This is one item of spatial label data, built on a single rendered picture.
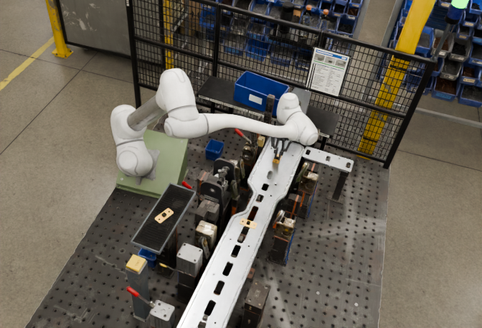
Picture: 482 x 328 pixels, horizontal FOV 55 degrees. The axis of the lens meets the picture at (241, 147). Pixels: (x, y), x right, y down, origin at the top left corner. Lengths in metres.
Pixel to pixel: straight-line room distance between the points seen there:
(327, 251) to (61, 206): 2.06
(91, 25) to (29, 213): 2.00
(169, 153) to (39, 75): 2.55
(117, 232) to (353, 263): 1.31
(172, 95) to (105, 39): 2.88
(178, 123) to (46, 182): 2.08
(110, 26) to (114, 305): 2.99
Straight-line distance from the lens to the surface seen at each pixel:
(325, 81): 2.87
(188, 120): 2.06
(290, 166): 2.62
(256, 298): 2.09
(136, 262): 2.02
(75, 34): 5.05
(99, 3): 4.69
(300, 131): 2.21
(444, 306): 3.63
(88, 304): 2.48
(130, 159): 2.52
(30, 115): 4.57
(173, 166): 2.74
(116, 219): 2.73
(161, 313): 2.02
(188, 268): 2.12
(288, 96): 2.30
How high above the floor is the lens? 2.88
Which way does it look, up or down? 45 degrees down
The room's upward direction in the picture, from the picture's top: 7 degrees clockwise
